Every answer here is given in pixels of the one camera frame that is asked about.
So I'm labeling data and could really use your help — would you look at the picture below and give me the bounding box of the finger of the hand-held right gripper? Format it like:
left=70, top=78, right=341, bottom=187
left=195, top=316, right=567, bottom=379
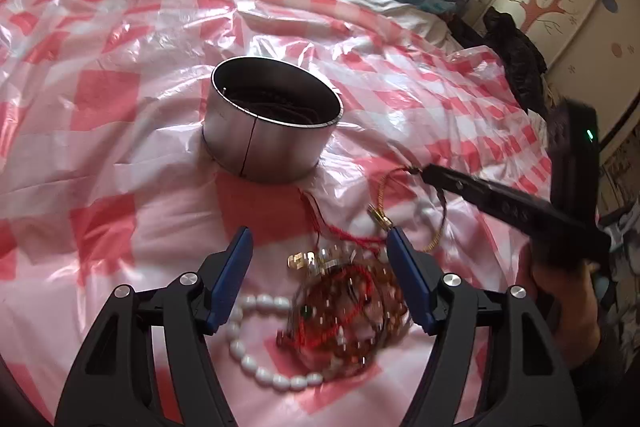
left=422, top=163, right=557, bottom=234

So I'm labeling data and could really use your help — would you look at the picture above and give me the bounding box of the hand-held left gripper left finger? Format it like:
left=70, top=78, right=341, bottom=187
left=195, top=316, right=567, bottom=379
left=52, top=226, right=254, bottom=427

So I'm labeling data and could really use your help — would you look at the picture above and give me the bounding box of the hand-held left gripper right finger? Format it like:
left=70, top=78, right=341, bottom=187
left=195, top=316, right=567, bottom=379
left=386, top=228, right=584, bottom=427

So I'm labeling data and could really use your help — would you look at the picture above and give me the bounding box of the gold cord bracelet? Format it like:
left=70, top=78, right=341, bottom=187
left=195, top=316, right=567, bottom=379
left=367, top=165, right=450, bottom=254

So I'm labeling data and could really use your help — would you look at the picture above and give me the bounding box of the silver bracelet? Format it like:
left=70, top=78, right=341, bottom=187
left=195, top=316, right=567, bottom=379
left=286, top=248, right=348, bottom=277

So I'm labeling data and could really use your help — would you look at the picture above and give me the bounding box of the tangle of beaded string bracelets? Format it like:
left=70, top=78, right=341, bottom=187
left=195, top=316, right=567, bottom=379
left=277, top=187, right=410, bottom=380

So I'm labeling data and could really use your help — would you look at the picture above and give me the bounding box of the white bead bracelet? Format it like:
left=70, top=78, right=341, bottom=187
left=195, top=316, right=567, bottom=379
left=227, top=294, right=324, bottom=392

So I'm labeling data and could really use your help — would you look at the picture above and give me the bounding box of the round metal tin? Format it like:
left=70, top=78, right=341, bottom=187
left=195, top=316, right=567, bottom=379
left=201, top=57, right=345, bottom=183

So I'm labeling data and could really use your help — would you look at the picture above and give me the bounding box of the person's right hand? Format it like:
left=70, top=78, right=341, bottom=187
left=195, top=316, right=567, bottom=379
left=516, top=241, right=607, bottom=374

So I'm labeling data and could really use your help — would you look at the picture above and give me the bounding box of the black garment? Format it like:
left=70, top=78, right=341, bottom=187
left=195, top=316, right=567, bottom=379
left=451, top=6, right=549, bottom=118

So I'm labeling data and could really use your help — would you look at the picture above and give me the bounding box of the red checkered plastic sheet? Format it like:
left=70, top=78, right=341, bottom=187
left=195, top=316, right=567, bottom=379
left=0, top=0, right=557, bottom=427

